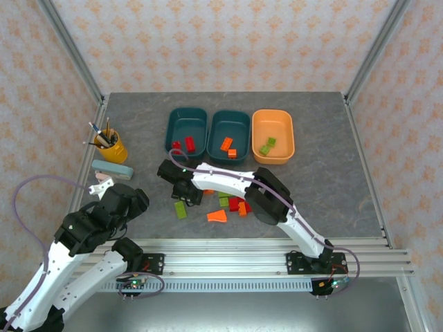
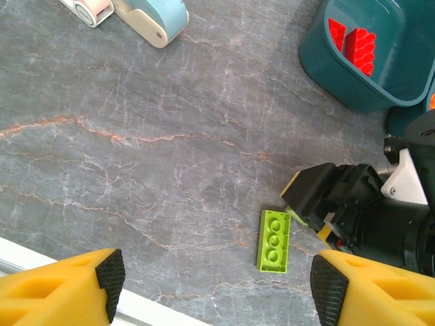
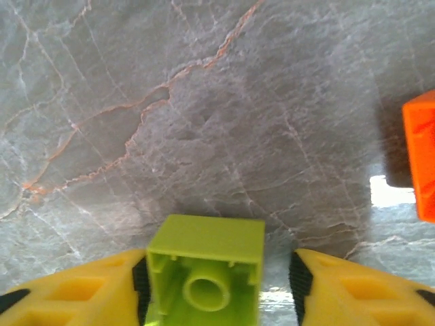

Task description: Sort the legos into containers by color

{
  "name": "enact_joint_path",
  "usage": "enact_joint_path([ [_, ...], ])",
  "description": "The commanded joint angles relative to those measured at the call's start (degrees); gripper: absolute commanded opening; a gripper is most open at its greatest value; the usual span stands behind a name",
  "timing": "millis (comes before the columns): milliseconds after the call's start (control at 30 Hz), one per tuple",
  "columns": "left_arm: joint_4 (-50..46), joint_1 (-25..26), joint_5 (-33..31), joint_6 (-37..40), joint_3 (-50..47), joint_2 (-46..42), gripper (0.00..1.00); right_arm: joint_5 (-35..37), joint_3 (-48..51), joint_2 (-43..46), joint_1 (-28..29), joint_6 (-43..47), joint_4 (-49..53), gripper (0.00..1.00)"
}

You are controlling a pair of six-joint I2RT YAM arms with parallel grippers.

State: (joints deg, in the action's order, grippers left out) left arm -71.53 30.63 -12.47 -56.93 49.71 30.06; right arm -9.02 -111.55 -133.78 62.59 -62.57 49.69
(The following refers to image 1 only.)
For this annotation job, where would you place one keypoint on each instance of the yellow pen cup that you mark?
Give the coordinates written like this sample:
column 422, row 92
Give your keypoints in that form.
column 112, row 152

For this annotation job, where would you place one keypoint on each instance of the white pen with blue band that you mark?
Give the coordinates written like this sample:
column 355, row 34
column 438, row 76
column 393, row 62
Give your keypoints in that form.
column 95, row 128

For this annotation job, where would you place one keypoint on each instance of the wooden pencil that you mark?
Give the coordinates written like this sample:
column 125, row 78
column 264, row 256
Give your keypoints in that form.
column 108, row 126

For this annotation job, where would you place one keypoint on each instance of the small orange lego brick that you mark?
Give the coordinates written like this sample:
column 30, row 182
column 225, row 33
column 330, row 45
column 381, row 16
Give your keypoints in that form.
column 232, row 153
column 208, row 192

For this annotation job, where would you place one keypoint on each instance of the aluminium side rail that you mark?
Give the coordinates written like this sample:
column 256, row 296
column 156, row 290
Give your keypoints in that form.
column 100, row 114
column 360, row 145

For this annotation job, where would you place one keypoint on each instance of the long orange lego brick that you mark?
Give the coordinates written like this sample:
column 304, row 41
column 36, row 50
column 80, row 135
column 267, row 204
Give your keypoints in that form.
column 226, row 144

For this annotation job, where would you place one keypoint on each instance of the small circuit board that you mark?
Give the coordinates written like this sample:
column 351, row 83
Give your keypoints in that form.
column 133, row 284
column 334, row 284

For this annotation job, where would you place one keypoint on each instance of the orange plastic container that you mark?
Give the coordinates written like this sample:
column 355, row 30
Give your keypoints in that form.
column 273, row 124

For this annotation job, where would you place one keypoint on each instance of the long red lego brick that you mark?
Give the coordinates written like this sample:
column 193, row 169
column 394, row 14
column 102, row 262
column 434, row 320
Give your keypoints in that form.
column 176, row 146
column 249, row 207
column 189, row 144

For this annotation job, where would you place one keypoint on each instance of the narrow orange lego brick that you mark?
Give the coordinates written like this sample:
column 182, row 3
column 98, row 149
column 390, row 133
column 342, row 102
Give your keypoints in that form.
column 243, row 210

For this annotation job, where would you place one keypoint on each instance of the aluminium frame post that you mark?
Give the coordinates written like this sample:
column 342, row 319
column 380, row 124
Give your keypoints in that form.
column 376, row 48
column 71, row 48

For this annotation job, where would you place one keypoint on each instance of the aluminium frame leg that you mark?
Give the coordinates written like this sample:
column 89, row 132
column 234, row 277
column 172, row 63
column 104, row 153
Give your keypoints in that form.
column 412, row 307

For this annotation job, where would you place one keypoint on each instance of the long green lego brick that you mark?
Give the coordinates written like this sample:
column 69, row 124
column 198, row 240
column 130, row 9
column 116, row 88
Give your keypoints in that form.
column 180, row 210
column 225, row 195

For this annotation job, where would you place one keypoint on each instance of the orange lego slope piece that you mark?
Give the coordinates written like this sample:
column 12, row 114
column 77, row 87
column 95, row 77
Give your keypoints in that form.
column 217, row 216

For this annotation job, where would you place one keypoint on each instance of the teal oblong case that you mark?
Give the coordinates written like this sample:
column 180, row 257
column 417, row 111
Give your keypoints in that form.
column 112, row 169

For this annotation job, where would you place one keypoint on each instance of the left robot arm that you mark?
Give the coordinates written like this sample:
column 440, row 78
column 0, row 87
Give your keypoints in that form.
column 34, row 287

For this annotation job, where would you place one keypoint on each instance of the teal plastic container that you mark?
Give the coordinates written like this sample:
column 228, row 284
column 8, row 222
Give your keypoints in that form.
column 235, row 131
column 185, row 128

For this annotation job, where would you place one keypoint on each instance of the black pens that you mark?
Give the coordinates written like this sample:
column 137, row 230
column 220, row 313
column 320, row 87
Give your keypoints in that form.
column 113, row 137

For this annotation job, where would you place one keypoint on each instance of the beige marker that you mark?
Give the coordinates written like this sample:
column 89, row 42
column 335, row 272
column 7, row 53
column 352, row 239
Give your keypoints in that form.
column 102, row 139

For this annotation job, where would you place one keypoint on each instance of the wide aluminium base rail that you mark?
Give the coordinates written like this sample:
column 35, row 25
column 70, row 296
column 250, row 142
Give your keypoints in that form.
column 225, row 259

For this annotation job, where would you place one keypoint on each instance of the square green lego brick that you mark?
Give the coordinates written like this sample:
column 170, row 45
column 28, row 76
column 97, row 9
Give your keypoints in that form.
column 271, row 141
column 265, row 149
column 224, row 202

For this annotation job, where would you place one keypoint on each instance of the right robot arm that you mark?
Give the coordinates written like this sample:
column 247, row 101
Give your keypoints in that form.
column 221, row 181

